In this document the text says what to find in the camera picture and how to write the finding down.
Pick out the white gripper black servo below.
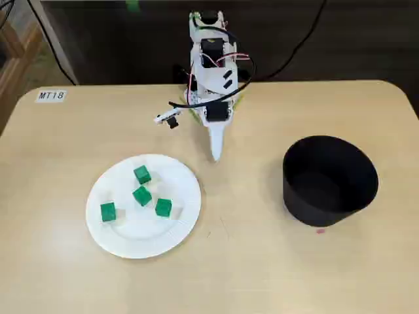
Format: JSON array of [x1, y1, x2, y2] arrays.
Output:
[[202, 101, 235, 162]]

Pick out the white paper plate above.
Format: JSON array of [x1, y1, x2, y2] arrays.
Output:
[[85, 153, 202, 260]]

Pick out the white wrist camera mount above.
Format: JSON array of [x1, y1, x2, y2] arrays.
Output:
[[153, 109, 180, 130]]

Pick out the white MT18 label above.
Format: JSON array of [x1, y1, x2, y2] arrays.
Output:
[[35, 90, 67, 103]]

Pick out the black round pot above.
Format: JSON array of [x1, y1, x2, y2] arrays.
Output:
[[282, 135, 380, 228]]

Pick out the green cube block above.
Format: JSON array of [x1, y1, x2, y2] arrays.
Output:
[[133, 165, 153, 186], [100, 201, 118, 223], [155, 198, 173, 218], [132, 185, 153, 207]]

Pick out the thin black power cable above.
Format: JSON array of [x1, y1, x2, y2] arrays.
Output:
[[237, 0, 328, 81]]

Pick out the grey metal post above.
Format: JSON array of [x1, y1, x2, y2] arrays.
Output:
[[31, 0, 79, 86]]

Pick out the wooden shelf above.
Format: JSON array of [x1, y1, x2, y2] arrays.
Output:
[[0, 9, 45, 135]]

